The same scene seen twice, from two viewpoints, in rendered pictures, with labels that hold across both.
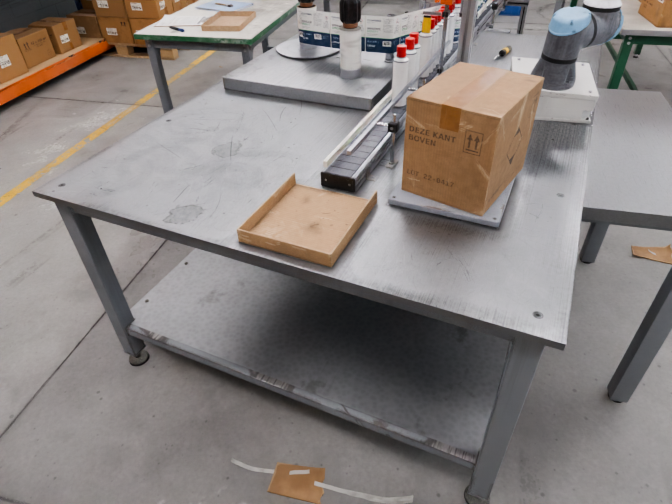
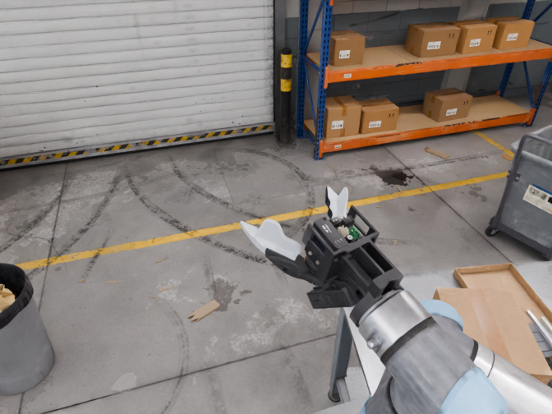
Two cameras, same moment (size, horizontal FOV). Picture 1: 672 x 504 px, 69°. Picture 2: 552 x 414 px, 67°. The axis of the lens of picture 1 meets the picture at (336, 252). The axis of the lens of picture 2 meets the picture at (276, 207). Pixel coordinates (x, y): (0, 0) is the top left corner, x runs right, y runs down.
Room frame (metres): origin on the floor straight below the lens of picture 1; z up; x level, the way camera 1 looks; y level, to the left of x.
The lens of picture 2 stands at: (1.52, -1.33, 2.14)
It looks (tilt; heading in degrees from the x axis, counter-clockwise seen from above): 36 degrees down; 147
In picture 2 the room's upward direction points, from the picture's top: straight up
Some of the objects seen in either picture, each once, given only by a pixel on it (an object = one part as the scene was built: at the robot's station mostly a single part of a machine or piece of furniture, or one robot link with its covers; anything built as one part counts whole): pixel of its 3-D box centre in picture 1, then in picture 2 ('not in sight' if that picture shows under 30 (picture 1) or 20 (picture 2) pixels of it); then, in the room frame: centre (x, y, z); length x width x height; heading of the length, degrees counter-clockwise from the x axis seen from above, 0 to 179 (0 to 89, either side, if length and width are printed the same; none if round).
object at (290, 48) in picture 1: (309, 48); not in sight; (2.37, 0.09, 0.89); 0.31 x 0.31 x 0.01
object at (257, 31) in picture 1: (259, 55); not in sight; (3.89, 0.53, 0.40); 1.90 x 0.75 x 0.80; 164
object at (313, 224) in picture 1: (310, 214); (501, 294); (1.06, 0.06, 0.85); 0.30 x 0.26 x 0.04; 154
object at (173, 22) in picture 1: (180, 21); not in sight; (3.27, 0.91, 0.81); 0.38 x 0.36 x 0.02; 164
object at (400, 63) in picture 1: (400, 76); not in sight; (1.68, -0.25, 0.98); 0.05 x 0.05 x 0.20
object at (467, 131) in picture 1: (470, 135); (476, 353); (1.21, -0.37, 0.99); 0.30 x 0.24 x 0.27; 143
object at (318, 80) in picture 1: (334, 61); not in sight; (2.26, -0.03, 0.86); 0.80 x 0.67 x 0.05; 154
